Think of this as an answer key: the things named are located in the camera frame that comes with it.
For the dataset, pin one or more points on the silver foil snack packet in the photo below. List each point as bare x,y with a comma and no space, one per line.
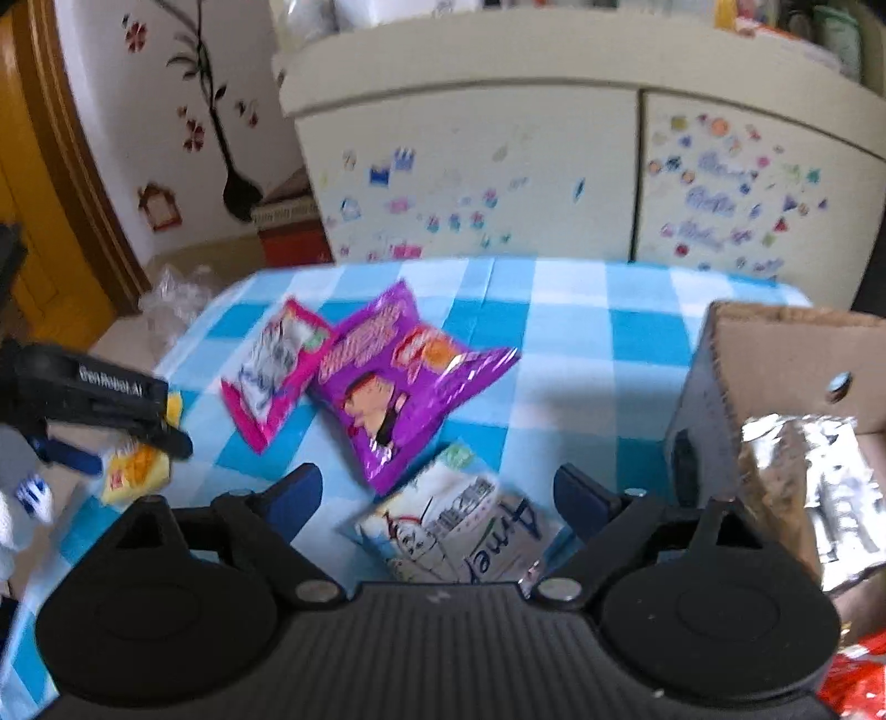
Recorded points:
824,498

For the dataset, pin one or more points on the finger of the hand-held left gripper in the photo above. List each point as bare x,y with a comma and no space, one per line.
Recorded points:
163,437
66,457

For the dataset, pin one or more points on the wooden door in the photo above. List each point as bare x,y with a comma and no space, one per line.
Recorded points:
48,173

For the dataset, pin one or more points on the red cardboard box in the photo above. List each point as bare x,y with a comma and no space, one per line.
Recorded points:
294,232

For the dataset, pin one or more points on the white snack packet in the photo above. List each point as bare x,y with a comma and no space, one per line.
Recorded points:
450,533

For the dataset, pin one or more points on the cream cabinet with stickers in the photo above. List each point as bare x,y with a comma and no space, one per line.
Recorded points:
554,159

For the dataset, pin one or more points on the red snack packet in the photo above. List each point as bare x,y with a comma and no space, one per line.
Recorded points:
858,682

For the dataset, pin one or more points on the blue checkered tablecloth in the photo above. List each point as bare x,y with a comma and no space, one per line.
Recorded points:
574,332

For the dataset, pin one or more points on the small yellow snack packet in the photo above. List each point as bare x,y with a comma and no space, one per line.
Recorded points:
138,471

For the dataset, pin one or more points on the clear plastic bag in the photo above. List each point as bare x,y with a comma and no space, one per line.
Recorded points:
176,304

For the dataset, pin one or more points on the purple snack packet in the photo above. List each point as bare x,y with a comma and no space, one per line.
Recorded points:
401,388

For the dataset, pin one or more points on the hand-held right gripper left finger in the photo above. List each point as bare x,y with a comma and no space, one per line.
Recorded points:
297,498

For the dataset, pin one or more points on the brown cardboard box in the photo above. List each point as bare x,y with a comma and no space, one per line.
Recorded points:
734,388

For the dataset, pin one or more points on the pink snack packet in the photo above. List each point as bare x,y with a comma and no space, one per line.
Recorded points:
277,367

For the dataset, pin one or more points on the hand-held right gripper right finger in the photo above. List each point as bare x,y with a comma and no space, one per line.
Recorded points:
580,500

